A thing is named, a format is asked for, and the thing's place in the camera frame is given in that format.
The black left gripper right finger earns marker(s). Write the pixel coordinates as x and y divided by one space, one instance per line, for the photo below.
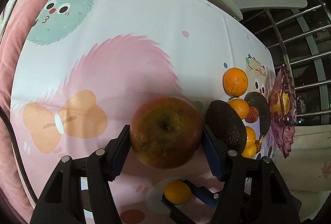
254 190

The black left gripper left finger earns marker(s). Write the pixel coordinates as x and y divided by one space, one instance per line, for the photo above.
61 200

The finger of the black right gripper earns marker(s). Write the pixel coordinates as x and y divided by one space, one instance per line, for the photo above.
203 194
174 214

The brown red passion fruit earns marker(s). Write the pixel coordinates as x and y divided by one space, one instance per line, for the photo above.
258 146

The small orange tangerine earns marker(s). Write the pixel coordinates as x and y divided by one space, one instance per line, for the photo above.
250 137

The dark red passion fruit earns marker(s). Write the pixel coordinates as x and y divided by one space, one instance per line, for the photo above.
253 115

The dark green avocado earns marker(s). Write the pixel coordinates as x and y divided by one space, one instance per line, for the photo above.
226 125

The overripe black banana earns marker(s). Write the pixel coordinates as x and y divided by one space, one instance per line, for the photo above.
258 101

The large orange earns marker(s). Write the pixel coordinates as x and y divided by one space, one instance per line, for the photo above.
235 82

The white floral curtain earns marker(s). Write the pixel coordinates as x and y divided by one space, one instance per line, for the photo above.
307 168

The pink velvet cushion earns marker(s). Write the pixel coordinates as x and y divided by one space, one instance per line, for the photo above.
16 22

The purple glass fruit bowl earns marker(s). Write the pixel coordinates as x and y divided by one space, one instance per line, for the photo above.
283 126

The yellow pear in bowl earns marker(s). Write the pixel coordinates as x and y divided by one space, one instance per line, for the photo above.
280 103

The cartoon printed tablecloth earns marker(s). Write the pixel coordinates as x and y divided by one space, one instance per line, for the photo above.
86 66

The metal window railing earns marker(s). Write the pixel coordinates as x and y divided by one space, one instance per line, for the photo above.
301 39

